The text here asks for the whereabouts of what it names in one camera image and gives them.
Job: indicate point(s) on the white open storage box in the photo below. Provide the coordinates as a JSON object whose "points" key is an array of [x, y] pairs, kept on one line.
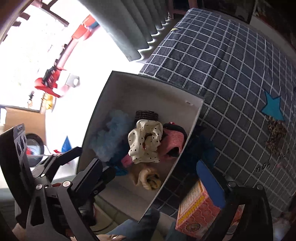
{"points": [[129, 92]]}

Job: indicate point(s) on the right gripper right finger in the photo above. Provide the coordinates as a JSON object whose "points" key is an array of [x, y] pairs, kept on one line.
{"points": [[255, 222]]}

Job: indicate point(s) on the bright blue waffle cloth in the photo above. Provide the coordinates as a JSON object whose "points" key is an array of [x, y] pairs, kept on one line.
{"points": [[118, 167]]}

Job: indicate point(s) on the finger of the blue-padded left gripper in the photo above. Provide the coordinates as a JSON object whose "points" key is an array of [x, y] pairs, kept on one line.
{"points": [[50, 165]]}

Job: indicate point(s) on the grey checked star cloth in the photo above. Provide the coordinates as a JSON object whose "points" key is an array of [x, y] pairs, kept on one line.
{"points": [[244, 79]]}

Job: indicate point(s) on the light blue fluffy duster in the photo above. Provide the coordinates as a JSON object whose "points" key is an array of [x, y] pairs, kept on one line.
{"points": [[105, 142]]}

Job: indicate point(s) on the dark knitted beanie hat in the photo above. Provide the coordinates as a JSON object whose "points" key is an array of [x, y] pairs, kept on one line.
{"points": [[146, 115]]}

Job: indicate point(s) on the beige scrunchie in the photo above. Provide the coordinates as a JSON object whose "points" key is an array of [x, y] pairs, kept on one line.
{"points": [[146, 176]]}

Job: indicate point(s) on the white polka dot scrunchie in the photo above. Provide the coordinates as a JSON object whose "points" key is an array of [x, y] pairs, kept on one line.
{"points": [[144, 141]]}

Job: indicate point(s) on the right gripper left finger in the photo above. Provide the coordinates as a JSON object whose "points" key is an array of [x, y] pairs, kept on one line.
{"points": [[73, 194]]}

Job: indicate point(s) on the leopard print scarf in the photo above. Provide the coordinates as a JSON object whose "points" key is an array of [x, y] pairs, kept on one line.
{"points": [[277, 132]]}

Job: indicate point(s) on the pink patterned paper box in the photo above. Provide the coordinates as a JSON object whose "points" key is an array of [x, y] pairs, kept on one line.
{"points": [[196, 212]]}

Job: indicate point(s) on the red plastic toy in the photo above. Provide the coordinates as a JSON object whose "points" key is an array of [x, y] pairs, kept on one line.
{"points": [[49, 81]]}

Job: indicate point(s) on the grey green curtain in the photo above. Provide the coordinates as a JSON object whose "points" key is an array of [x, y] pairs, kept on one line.
{"points": [[131, 24]]}

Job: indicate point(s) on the pink sponge block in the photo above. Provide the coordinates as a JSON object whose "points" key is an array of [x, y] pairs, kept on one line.
{"points": [[127, 161]]}

